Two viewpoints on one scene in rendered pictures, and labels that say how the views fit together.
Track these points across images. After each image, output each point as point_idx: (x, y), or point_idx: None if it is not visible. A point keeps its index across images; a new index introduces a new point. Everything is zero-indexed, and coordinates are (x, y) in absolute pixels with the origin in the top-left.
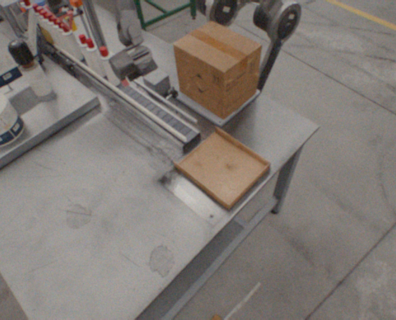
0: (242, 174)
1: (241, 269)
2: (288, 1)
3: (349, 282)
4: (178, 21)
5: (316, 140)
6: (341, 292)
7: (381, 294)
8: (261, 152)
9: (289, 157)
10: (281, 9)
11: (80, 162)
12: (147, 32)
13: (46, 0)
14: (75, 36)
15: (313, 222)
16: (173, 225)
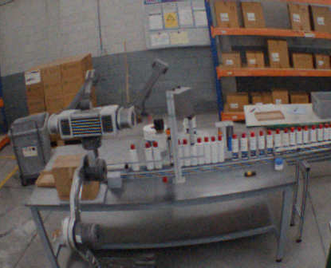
0: (45, 181)
1: (60, 251)
2: (71, 223)
3: (12, 266)
4: None
5: None
6: (14, 262)
7: None
8: (42, 188)
9: (31, 191)
10: (70, 216)
11: (111, 159)
12: (177, 199)
13: (148, 110)
14: (222, 175)
15: None
16: None
